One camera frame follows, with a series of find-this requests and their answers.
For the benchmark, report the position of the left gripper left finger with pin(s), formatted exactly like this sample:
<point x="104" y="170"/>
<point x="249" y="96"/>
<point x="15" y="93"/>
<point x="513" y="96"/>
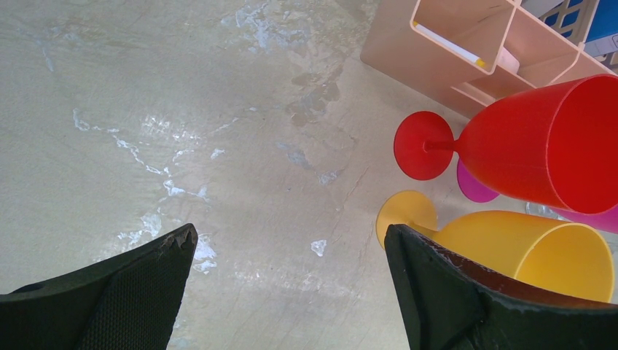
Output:
<point x="128" y="301"/>

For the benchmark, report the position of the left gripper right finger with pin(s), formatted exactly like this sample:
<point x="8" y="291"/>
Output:
<point x="450" y="302"/>

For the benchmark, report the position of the yellow wine glass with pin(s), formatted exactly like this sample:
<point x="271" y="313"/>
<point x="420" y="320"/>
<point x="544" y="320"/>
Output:
<point x="569" y="258"/>

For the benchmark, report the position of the clear glass wine glass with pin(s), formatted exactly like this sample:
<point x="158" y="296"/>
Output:
<point x="543" y="211"/>

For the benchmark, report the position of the pink wine glass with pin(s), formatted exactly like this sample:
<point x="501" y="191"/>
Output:
<point x="479" y="193"/>

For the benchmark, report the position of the red wine glass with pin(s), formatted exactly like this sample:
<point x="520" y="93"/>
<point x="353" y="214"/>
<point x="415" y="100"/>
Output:
<point x="554" y="145"/>

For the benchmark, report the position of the peach plastic desk organizer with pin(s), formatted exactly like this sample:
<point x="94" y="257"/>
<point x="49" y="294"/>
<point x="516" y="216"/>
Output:
<point x="547" y="56"/>

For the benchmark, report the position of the pink eraser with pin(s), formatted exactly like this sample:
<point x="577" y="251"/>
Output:
<point x="507" y="61"/>

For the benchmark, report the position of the yellow white pen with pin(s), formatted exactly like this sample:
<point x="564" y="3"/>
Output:
<point x="469" y="56"/>

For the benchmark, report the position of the blue folder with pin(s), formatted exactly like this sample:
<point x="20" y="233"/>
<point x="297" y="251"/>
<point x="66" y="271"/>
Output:
<point x="602" y="36"/>

